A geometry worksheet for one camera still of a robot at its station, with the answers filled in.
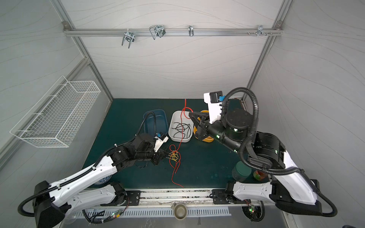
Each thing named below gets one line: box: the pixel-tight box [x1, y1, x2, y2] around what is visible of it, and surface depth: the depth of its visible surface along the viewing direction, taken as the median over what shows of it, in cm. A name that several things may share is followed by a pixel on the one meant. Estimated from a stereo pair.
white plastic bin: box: [168, 110, 194, 143], surface depth 101 cm
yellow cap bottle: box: [253, 170, 268, 181], surface depth 77 cm
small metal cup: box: [171, 203, 188, 221], surface depth 70 cm
